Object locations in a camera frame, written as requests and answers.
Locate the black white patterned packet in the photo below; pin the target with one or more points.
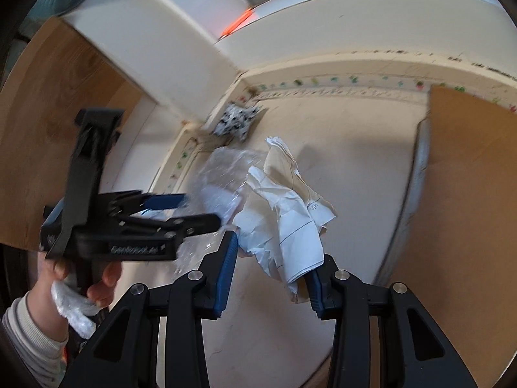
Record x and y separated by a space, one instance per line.
236 123

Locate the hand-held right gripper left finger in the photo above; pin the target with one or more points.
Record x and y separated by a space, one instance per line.
224 279

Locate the white tissue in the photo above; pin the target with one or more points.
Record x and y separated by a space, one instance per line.
282 226

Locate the brown cardboard sheet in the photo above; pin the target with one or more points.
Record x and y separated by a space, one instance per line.
464 230

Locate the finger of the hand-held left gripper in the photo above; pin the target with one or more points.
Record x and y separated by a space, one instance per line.
161 201
194 224

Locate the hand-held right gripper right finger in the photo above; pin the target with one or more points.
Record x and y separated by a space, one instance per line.
321 295

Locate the person's left forearm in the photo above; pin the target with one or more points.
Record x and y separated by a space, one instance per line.
32 339

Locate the wooden cutting board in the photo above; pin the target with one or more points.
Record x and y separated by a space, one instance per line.
48 129

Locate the clear plastic packaging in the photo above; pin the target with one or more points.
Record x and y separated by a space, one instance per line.
218 178

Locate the person's left hand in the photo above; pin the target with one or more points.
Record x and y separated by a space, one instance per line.
107 283

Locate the crinkled clear plastic bag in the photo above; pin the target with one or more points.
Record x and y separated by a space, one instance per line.
74 311

